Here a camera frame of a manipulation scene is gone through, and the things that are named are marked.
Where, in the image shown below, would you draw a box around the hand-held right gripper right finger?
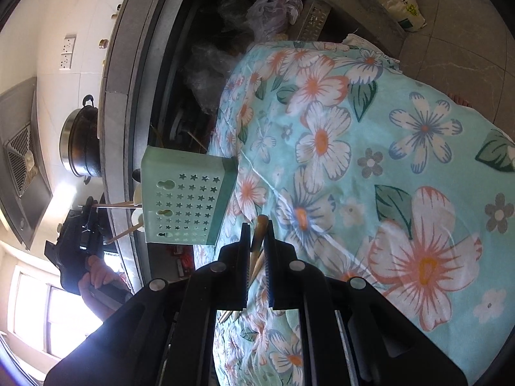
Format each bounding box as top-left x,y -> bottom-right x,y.
263,221 -> 469,386

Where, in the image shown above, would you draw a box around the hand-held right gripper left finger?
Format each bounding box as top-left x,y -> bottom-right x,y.
44,223 -> 251,386

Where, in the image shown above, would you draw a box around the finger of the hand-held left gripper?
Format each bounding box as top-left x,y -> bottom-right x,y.
81,196 -> 100,226

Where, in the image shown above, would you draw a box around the green star-cutout utensil holder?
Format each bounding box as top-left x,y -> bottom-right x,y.
142,145 -> 239,246

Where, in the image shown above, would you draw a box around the person's left hand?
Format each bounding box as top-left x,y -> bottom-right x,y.
78,255 -> 129,322

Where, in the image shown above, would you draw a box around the red packets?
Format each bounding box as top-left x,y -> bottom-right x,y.
172,246 -> 196,276

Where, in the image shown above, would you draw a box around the black pot with steel lid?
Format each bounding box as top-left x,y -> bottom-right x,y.
58,94 -> 103,186

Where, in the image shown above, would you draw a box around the window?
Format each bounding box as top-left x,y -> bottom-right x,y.
8,265 -> 105,371

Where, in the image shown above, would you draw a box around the grey range hood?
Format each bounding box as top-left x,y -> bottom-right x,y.
0,76 -> 54,251

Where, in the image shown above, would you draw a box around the floral light blue blanket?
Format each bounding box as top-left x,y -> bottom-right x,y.
193,34 -> 515,386

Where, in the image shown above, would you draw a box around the clear plastic bag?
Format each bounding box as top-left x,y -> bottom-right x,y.
188,42 -> 242,103

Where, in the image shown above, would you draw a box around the grey stone counter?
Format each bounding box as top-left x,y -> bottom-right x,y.
98,0 -> 250,290

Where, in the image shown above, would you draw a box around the perforated metal tray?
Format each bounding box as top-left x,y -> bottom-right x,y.
298,0 -> 332,41

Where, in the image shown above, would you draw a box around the purple plastic bag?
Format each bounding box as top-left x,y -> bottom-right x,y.
245,0 -> 303,41

